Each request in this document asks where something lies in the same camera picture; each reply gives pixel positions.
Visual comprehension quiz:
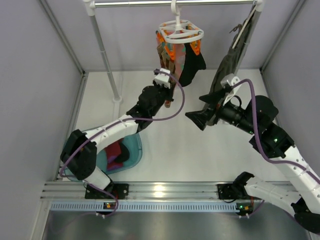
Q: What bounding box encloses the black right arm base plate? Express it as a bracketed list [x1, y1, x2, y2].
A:
[217, 183, 250, 200]

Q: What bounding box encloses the grey slotted cable duct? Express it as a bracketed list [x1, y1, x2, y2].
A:
[50, 201, 250, 213]

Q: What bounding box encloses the silver clothes rack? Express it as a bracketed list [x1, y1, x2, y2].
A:
[83, 0, 264, 103]

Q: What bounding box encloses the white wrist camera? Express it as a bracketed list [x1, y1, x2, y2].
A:
[220, 73, 241, 106]
[153, 68, 171, 89]

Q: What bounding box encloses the white clip hanger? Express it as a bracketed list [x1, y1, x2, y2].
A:
[158, 0, 204, 44]

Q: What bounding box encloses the olive green hanging garment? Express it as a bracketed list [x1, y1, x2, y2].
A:
[209, 10, 261, 93]

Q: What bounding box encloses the black sock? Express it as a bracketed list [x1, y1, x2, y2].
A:
[114, 144, 130, 164]
[179, 43, 207, 87]

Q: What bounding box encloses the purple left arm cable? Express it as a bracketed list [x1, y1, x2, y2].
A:
[58, 69, 186, 218]

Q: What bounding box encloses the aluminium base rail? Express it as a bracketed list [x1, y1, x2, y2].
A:
[40, 180, 232, 201]

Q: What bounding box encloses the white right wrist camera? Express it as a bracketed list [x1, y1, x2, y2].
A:
[220, 73, 241, 106]

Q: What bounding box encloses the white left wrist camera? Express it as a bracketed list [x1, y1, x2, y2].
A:
[153, 68, 171, 89]

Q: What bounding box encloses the teal plastic basin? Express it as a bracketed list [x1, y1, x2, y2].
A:
[63, 133, 143, 182]

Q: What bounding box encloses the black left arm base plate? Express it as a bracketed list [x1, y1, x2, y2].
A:
[84, 183, 129, 200]

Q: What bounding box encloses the orange clothes peg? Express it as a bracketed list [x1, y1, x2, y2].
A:
[165, 46, 176, 61]

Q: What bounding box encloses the beige argyle sock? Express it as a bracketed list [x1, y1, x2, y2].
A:
[155, 30, 175, 74]

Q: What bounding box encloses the white garment hanger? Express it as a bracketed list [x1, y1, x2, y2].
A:
[231, 4, 257, 49]

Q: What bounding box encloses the maroon purple orange sock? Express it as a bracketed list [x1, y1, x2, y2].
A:
[164, 78, 176, 108]

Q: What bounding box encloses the pink patterned sock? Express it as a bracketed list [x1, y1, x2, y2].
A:
[174, 44, 186, 80]

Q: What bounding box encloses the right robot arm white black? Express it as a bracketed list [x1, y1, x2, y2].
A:
[185, 88, 320, 234]

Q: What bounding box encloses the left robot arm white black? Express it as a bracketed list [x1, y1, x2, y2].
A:
[60, 82, 174, 193]

